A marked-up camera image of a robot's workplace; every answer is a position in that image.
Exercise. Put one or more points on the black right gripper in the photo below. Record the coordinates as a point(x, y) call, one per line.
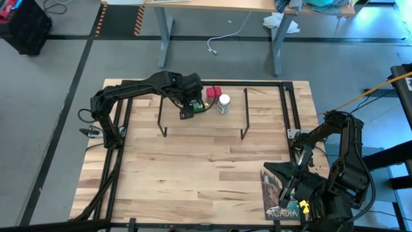
point(309, 190)

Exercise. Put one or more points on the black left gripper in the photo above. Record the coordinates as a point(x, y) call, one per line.
point(190, 97)

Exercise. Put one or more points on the dark green spice box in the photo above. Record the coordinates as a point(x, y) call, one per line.
point(197, 107)

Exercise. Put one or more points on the red patterned spice tin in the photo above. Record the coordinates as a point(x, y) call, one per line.
point(213, 92)

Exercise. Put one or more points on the bagel sesame seasoning jar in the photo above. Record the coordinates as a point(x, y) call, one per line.
point(224, 99)

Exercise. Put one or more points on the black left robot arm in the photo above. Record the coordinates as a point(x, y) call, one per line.
point(128, 90)

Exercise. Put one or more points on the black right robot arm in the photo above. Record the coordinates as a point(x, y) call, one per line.
point(351, 161)

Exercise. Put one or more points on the wooden shelf black metal legs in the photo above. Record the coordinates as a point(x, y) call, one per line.
point(206, 124)

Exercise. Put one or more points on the Acadia postcard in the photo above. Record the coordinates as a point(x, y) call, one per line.
point(270, 193)

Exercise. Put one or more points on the orange black hazard tape strip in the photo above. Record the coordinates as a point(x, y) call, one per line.
point(140, 21)
point(101, 19)

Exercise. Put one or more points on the black metal side stand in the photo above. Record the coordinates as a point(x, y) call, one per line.
point(392, 154)

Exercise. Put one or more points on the white crumpled cloth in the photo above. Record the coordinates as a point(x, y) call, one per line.
point(273, 21)

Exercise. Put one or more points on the white paper sheet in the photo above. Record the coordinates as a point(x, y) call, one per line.
point(125, 2)

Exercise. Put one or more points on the blue grey cloth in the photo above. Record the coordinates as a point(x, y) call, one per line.
point(325, 10)

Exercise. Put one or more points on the teal cloth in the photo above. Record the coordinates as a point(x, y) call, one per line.
point(322, 2)

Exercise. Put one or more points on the black plastic crate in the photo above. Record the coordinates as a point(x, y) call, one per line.
point(29, 29)

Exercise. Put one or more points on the red plastic object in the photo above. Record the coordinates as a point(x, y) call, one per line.
point(6, 9)

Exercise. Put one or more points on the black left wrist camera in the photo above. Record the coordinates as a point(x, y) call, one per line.
point(193, 82)

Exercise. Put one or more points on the black aluminium table frame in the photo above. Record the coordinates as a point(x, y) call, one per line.
point(244, 82)

